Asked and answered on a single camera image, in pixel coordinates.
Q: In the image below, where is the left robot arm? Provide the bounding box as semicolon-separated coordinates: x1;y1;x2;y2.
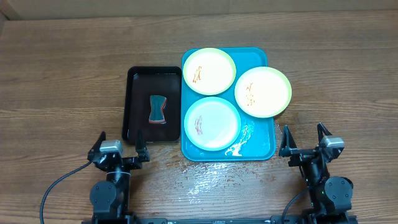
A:
88;131;150;224

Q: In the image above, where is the orange green scrub sponge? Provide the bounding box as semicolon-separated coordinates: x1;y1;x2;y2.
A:
149;95;167;124

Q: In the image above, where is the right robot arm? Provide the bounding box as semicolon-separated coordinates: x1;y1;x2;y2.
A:
274;123;358;223

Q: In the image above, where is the teal plastic tray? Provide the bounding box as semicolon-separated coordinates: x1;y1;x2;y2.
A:
181;47;276;162

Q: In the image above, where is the yellow-green plate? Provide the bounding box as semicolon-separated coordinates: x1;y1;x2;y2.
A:
234;67;292;118
182;48;236;95

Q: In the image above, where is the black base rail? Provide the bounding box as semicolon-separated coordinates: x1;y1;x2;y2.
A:
81;214;358;224

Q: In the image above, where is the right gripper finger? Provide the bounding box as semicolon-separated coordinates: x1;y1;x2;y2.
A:
317;123;332;143
279;125;298;157

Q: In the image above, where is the light blue plate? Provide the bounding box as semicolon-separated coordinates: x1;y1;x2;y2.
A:
183;96;241;151

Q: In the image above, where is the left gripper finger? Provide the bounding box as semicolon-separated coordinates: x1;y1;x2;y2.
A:
88;131;106;156
135;129;150;162

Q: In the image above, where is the black rectangular tray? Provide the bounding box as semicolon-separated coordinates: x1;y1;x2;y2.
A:
122;66;182;144

